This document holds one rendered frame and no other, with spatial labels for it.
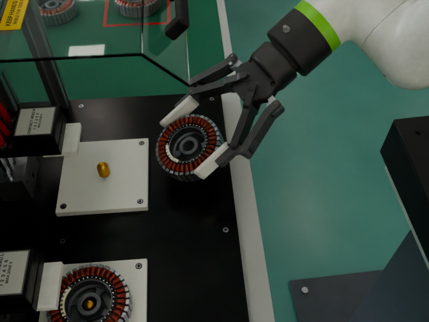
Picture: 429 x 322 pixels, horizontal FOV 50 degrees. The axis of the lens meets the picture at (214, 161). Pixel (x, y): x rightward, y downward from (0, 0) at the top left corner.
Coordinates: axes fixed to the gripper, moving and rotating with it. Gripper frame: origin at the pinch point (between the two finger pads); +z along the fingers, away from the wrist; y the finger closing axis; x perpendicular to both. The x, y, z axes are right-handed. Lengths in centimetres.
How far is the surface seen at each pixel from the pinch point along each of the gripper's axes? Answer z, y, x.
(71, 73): 13.0, 37.8, -4.0
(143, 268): 16.4, -13.2, 2.3
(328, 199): -9, 15, -105
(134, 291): 18.7, -15.8, 3.7
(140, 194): 12.0, -0.8, -0.5
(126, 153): 10.7, 8.6, -1.3
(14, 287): 22.1, -14.5, 21.9
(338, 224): -6, 5, -103
